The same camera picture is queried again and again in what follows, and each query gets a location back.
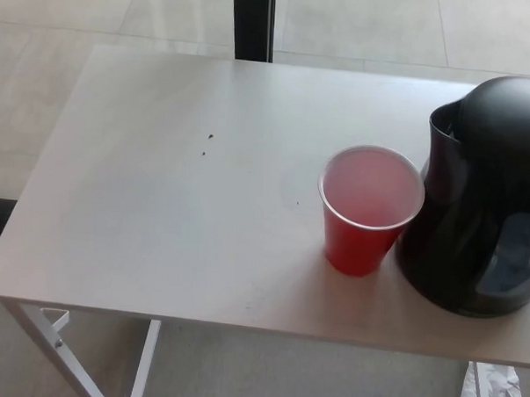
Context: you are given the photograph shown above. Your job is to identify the black vertical post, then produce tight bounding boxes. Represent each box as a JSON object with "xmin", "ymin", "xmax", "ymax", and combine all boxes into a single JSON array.
[{"xmin": 229, "ymin": 0, "xmax": 277, "ymax": 62}]

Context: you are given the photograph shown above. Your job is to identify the white metal table leg frame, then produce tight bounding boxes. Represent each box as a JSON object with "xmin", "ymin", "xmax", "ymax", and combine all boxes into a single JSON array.
[{"xmin": 0, "ymin": 300, "xmax": 163, "ymax": 397}]

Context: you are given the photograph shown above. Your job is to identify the black electric kettle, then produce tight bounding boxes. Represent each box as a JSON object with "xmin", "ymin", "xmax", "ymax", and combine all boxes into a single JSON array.
[{"xmin": 391, "ymin": 71, "xmax": 530, "ymax": 320}]

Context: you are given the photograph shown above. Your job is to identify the crumpled white paper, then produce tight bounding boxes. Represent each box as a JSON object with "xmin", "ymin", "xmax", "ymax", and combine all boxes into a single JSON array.
[{"xmin": 480, "ymin": 364, "xmax": 530, "ymax": 397}]

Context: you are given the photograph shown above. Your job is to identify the white metal table leg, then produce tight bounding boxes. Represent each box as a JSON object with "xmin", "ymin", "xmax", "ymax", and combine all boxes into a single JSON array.
[{"xmin": 471, "ymin": 360, "xmax": 495, "ymax": 397}]

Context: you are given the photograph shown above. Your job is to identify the red plastic cup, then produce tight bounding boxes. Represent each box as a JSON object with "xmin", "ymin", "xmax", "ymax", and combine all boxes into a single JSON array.
[{"xmin": 313, "ymin": 142, "xmax": 428, "ymax": 280}]

